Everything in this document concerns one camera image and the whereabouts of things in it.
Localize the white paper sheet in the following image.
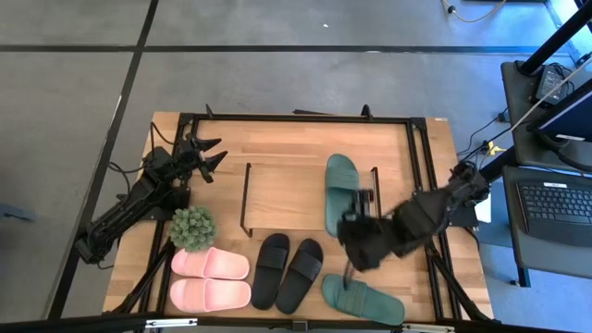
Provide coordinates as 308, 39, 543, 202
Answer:
475, 196, 492, 224

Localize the wooden shelf with black frame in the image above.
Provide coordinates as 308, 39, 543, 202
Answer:
239, 161, 383, 239

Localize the thin white rod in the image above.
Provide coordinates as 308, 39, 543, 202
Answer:
510, 55, 592, 131

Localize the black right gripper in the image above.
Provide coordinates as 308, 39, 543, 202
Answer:
336, 187, 399, 274

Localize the black diagonal pole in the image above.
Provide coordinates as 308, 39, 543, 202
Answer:
516, 0, 592, 78

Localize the black metal table frame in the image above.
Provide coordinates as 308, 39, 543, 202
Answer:
102, 104, 495, 325

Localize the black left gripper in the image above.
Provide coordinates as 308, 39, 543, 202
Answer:
173, 135, 229, 184

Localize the black rubber slide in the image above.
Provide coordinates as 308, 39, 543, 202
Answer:
276, 238, 325, 315
251, 232, 291, 312

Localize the pink rubber slide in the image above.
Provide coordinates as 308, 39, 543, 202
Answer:
170, 246, 251, 281
168, 277, 253, 315

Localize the black laptop keyboard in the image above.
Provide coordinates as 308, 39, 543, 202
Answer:
515, 178, 592, 249

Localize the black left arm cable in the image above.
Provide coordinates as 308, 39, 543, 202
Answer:
108, 120, 177, 195

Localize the tan floor cable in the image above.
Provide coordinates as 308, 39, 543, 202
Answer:
440, 0, 509, 24

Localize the green artificial plant ball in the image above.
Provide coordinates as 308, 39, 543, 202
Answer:
166, 205, 218, 253

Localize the black floor power cable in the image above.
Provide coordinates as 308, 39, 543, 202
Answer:
456, 106, 512, 164

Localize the black crossbar with silver brackets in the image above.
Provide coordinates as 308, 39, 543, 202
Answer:
0, 313, 592, 333

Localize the black computer monitor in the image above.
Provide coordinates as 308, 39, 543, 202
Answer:
525, 76, 592, 145

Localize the dark grey desk top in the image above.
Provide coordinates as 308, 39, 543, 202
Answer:
500, 59, 592, 173
502, 165, 592, 281

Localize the black power adapter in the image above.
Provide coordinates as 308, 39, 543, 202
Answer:
535, 64, 564, 106

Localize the green rubber slide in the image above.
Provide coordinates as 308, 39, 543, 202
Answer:
324, 153, 361, 239
321, 272, 407, 327

